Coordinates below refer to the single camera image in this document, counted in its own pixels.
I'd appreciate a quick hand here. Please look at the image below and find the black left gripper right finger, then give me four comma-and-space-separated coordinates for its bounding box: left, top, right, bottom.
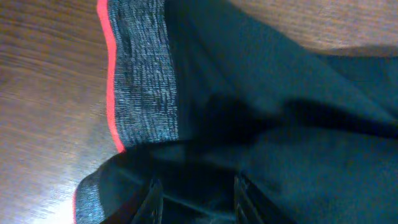
234, 174, 292, 224

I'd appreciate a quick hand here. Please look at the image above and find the black leggings red waistband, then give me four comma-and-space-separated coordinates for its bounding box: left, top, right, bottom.
74, 1, 397, 223

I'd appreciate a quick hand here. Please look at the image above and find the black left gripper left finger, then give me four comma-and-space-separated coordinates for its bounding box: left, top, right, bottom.
130, 179, 164, 224

